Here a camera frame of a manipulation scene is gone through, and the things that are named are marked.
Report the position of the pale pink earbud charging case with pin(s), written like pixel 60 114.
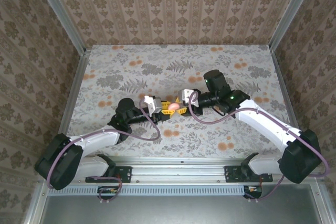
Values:
pixel 173 106

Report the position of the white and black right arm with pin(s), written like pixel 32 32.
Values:
pixel 262 119

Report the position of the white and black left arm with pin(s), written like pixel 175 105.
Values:
pixel 94 140

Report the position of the floral patterned tablecloth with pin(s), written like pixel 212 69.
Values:
pixel 210 134

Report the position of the small black controller board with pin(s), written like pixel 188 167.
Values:
pixel 253 191
pixel 110 190

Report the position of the grey metal panel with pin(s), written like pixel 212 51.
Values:
pixel 183 211

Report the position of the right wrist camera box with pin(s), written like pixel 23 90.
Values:
pixel 185 95

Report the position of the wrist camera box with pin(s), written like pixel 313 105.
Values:
pixel 185 95
pixel 153 104

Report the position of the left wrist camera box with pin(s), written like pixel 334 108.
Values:
pixel 153 104

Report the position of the aluminium side rail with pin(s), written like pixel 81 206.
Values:
pixel 284 85
pixel 74 85

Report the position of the aluminium frame post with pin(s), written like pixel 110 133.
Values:
pixel 61 11
pixel 292 11

